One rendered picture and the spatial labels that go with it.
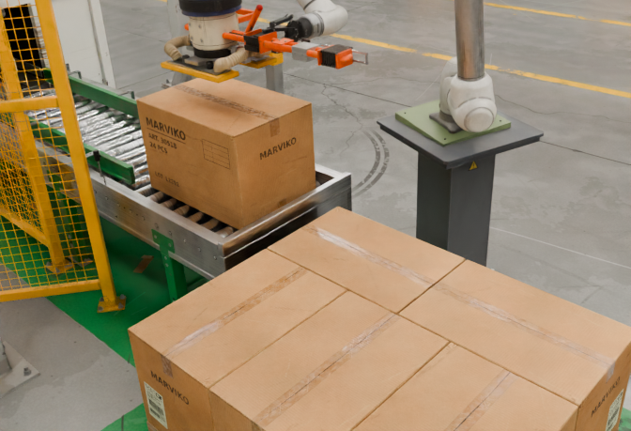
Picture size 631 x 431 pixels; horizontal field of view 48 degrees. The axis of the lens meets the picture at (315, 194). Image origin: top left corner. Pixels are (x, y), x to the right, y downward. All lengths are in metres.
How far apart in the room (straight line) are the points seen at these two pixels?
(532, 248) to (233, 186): 1.65
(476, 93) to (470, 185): 0.52
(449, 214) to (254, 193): 0.87
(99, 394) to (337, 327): 1.12
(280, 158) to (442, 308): 0.86
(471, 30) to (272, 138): 0.81
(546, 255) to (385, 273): 1.34
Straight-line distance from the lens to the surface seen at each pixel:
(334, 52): 2.26
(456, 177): 2.99
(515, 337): 2.23
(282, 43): 2.42
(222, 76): 2.55
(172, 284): 2.99
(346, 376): 2.06
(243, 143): 2.56
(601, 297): 3.40
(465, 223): 3.14
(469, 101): 2.68
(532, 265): 3.53
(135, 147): 3.59
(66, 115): 2.95
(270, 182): 2.71
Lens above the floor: 1.95
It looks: 29 degrees down
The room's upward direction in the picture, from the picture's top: 3 degrees counter-clockwise
